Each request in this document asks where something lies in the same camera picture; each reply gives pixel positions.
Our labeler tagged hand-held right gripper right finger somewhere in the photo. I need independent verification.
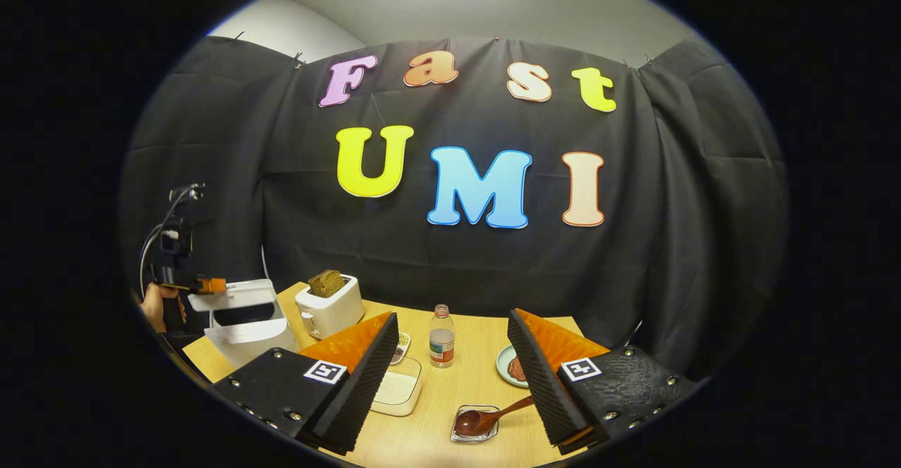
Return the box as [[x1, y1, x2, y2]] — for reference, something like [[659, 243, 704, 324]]
[[507, 308, 698, 455]]

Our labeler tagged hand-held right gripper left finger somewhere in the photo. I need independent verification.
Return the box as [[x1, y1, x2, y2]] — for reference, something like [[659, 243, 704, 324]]
[[211, 312, 400, 455]]

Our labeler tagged clear rice container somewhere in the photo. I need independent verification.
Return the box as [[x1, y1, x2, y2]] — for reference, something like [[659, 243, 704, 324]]
[[371, 355, 424, 417]]

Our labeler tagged white rice cooker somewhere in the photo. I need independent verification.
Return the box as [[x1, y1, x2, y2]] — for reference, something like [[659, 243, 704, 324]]
[[187, 278, 301, 370]]

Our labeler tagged brown wooden spoon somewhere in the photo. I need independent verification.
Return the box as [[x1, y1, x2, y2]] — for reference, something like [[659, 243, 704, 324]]
[[454, 396, 536, 437]]

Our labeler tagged pale green plate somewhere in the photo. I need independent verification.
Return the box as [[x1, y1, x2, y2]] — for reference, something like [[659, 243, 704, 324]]
[[496, 345, 530, 389]]

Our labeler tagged white toaster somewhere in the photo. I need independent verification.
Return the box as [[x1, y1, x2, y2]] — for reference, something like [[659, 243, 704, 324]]
[[294, 274, 365, 341]]

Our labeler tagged clear plastic water bottle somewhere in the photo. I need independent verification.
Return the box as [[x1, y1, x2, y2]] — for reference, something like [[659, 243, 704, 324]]
[[429, 304, 456, 369]]

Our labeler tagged black backdrop cloth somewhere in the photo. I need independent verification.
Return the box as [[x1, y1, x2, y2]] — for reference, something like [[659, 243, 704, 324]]
[[120, 35, 789, 384]]

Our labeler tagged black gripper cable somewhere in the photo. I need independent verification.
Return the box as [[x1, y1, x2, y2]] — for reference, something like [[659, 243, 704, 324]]
[[139, 183, 206, 300]]

